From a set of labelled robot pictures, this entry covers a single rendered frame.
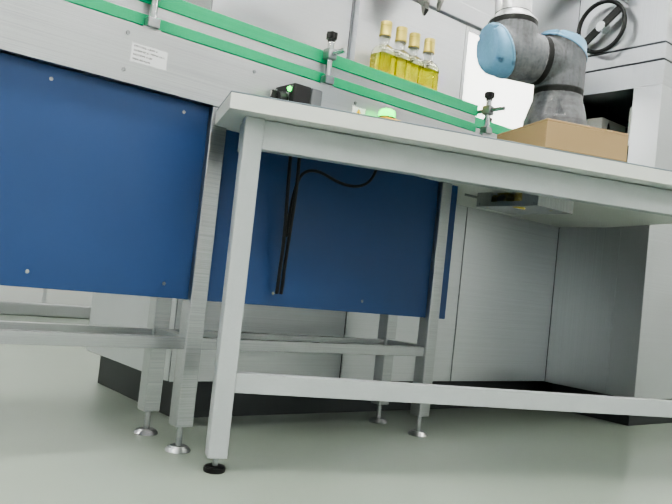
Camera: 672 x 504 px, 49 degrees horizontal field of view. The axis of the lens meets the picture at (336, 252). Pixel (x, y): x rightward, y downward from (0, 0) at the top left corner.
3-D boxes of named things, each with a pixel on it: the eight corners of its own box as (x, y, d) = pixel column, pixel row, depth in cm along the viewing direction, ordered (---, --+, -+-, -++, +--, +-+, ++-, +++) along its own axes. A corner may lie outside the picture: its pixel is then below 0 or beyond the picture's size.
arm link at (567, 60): (595, 90, 172) (600, 34, 173) (547, 79, 168) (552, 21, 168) (563, 101, 183) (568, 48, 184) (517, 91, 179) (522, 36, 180)
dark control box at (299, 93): (299, 130, 174) (303, 95, 174) (319, 127, 167) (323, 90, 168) (270, 122, 169) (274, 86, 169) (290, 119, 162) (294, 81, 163)
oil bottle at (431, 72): (420, 134, 224) (427, 65, 225) (433, 132, 220) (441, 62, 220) (407, 130, 220) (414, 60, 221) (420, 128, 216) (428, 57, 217)
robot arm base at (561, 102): (602, 133, 172) (605, 91, 172) (552, 120, 165) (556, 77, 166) (556, 141, 185) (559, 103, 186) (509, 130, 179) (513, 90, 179)
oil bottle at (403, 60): (392, 125, 217) (400, 55, 218) (405, 123, 212) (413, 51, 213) (378, 121, 213) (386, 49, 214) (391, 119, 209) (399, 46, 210)
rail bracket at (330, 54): (329, 88, 181) (335, 35, 182) (348, 84, 175) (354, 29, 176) (316, 84, 179) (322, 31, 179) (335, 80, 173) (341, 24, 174)
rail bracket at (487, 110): (461, 138, 226) (465, 98, 226) (505, 133, 212) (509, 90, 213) (455, 136, 224) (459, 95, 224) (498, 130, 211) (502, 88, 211)
